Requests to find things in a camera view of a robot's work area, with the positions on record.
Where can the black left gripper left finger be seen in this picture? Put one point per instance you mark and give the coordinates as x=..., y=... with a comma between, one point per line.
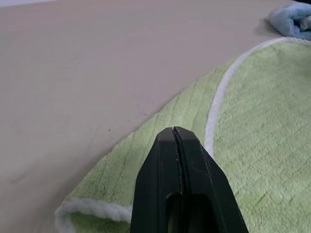
x=155, y=174

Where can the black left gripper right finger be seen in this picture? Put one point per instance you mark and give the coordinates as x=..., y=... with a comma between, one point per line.
x=204, y=184

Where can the green towel with white edge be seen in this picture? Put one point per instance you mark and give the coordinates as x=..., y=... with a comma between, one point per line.
x=257, y=126

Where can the light blue folded towel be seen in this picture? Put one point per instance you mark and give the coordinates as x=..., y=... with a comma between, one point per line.
x=288, y=20

